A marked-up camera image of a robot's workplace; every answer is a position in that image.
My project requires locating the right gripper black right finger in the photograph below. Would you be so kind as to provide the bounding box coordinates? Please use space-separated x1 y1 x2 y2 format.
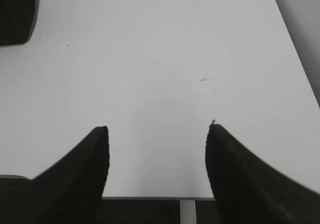
205 123 320 223

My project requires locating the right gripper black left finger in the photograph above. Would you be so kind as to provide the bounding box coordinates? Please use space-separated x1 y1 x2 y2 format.
0 126 110 223

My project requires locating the black canvas tote bag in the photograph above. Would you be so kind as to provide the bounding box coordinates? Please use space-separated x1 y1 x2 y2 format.
0 0 36 46

